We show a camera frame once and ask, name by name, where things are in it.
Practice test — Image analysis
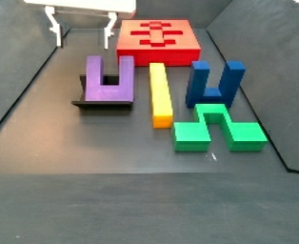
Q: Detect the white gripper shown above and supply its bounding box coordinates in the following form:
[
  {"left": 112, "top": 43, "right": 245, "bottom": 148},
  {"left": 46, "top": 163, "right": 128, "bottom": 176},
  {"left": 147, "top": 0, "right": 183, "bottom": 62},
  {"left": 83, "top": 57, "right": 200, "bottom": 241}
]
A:
[{"left": 24, "top": 0, "right": 137, "bottom": 50}]

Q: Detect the purple U-shaped block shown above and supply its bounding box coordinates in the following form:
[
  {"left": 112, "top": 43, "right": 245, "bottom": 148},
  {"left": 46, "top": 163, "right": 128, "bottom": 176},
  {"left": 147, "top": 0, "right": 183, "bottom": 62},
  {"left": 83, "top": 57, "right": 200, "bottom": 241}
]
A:
[{"left": 85, "top": 55, "right": 135, "bottom": 102}]

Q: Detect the black fixture stand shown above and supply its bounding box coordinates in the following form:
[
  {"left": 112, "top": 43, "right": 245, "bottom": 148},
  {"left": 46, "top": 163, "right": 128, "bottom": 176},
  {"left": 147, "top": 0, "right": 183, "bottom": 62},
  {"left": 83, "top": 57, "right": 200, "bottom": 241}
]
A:
[{"left": 70, "top": 74, "right": 133, "bottom": 109}]

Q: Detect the red board with slots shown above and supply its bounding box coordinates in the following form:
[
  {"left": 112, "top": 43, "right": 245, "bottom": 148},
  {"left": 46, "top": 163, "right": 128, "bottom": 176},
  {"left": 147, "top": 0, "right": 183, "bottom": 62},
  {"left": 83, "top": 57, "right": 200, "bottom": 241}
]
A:
[{"left": 116, "top": 19, "right": 201, "bottom": 67}]

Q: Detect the yellow long bar block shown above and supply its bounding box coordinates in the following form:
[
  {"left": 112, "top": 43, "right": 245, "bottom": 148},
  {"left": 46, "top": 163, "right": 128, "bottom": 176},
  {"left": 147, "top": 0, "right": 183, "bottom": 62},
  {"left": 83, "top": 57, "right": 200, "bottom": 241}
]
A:
[{"left": 149, "top": 63, "right": 173, "bottom": 129}]

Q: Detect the blue U-shaped block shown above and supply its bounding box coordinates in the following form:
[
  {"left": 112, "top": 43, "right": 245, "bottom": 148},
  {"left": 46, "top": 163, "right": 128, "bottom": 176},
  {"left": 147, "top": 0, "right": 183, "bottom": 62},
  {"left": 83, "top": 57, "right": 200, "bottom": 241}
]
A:
[{"left": 185, "top": 61, "right": 247, "bottom": 109}]

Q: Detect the green zigzag block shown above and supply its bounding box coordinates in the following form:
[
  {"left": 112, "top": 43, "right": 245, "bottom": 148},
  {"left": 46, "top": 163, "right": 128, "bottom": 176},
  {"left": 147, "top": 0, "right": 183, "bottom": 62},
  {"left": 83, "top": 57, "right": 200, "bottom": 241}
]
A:
[{"left": 173, "top": 104, "right": 268, "bottom": 152}]

